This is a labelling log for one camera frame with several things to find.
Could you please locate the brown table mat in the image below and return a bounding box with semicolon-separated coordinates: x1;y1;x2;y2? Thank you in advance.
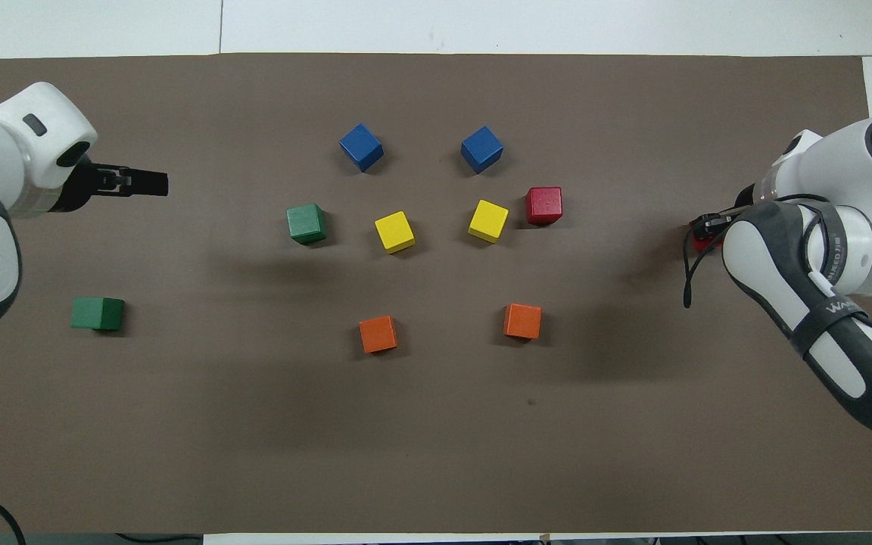
0;51;872;535

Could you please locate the green wooden block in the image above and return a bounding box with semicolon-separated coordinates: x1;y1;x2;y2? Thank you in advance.
70;296;126;332
286;203;329;246

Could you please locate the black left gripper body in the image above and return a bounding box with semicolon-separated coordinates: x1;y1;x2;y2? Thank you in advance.
54;155;104;214

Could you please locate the black cable at table edge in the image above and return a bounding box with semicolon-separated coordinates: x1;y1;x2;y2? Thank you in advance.
114;532;204;545

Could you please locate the blue wooden block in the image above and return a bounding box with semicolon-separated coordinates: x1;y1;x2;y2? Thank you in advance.
339;123;385;173
460;125;505;176

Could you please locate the yellow wooden block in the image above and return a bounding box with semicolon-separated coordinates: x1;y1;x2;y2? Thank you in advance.
468;199;510;244
374;210;416;254

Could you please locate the orange wooden block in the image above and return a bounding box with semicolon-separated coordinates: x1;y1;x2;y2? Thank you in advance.
503;303;543;341
358;315;399;354

